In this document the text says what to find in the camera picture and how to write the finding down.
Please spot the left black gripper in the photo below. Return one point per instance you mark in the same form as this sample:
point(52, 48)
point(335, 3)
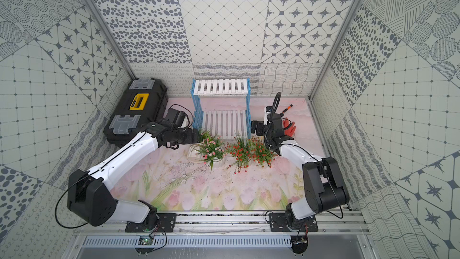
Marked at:
point(194, 135)

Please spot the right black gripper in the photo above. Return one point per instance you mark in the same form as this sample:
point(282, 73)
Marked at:
point(260, 125)

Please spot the red flower pot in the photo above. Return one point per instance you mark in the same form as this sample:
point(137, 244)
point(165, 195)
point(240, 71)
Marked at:
point(260, 153)
point(240, 150)

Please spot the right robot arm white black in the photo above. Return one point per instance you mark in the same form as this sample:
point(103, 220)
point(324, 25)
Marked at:
point(324, 187)

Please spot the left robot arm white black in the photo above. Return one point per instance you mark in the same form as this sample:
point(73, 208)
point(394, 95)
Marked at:
point(88, 194)

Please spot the blue white two-tier rack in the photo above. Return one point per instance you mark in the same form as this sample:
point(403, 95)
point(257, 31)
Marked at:
point(222, 106)

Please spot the red work glove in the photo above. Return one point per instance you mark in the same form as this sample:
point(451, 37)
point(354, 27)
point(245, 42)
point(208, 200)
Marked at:
point(289, 127)

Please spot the red black screwdriver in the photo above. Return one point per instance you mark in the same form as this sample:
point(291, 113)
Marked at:
point(289, 107)

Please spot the floral pink table mat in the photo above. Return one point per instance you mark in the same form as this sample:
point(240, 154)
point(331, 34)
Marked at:
point(174, 180)

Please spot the black yellow toolbox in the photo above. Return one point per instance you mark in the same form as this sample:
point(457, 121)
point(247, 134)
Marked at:
point(144, 101)

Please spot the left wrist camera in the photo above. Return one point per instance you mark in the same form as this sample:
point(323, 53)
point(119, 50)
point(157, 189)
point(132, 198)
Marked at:
point(175, 119)

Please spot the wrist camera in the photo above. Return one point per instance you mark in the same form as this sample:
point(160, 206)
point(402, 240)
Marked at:
point(175, 119)
point(267, 113)

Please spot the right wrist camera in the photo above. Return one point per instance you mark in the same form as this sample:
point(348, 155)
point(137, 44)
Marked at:
point(267, 113)

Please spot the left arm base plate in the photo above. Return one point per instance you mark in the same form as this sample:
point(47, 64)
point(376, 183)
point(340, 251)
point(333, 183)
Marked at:
point(161, 221)

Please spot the aluminium rail frame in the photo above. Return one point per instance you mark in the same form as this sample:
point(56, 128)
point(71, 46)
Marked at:
point(229, 235)

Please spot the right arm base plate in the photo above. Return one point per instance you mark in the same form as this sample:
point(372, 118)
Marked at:
point(281, 222)

